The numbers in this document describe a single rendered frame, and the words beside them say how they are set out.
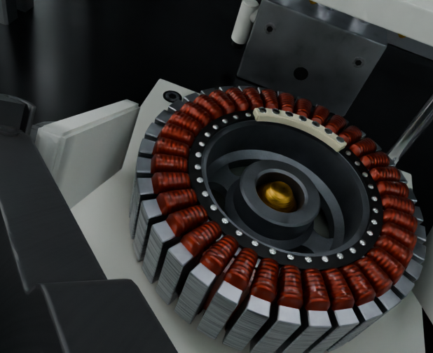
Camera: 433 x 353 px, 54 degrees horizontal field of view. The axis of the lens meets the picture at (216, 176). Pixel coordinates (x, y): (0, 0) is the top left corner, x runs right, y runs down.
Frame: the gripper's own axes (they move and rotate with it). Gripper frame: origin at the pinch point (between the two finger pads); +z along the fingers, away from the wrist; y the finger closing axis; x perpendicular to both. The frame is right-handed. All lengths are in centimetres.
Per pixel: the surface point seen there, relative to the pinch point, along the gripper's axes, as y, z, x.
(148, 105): -7.1, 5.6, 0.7
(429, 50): 10.4, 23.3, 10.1
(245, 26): -4.2, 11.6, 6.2
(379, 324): 5.6, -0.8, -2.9
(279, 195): 0.0, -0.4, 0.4
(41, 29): -15.7, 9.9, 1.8
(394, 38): 7.3, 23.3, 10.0
